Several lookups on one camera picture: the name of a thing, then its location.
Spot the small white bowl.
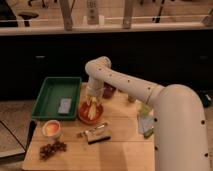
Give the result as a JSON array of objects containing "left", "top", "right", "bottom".
[{"left": 42, "top": 120, "right": 62, "bottom": 139}]

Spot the bunch of dark grapes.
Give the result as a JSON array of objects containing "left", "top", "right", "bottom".
[{"left": 39, "top": 141, "right": 67, "bottom": 160}]

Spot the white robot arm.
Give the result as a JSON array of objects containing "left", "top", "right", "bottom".
[{"left": 85, "top": 56, "right": 211, "bottom": 171}]

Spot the grey sponge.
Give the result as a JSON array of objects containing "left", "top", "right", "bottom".
[{"left": 58, "top": 98, "right": 72, "bottom": 114}]

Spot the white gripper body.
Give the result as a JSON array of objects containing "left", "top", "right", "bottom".
[{"left": 86, "top": 85, "right": 104, "bottom": 98}]

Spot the red bowl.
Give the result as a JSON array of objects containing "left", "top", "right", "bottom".
[{"left": 78, "top": 102, "right": 103, "bottom": 125}]

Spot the dark red apple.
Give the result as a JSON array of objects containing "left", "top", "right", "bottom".
[{"left": 103, "top": 84, "right": 116, "bottom": 99}]

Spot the green cucumber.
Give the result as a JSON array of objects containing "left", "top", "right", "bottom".
[{"left": 143, "top": 128, "right": 154, "bottom": 139}]

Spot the yellow banana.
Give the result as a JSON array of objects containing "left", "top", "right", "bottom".
[{"left": 88, "top": 97, "right": 97, "bottom": 120}]

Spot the small brown cup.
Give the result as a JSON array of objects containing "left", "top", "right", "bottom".
[{"left": 128, "top": 95, "right": 136, "bottom": 103}]

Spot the yellow-green pear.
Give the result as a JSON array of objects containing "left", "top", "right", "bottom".
[{"left": 140, "top": 104, "right": 152, "bottom": 115}]

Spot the green plastic tray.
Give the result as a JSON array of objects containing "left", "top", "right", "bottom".
[{"left": 31, "top": 77, "right": 82, "bottom": 121}]

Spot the light blue cloth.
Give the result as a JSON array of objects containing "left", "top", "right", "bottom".
[{"left": 137, "top": 115, "right": 154, "bottom": 134}]

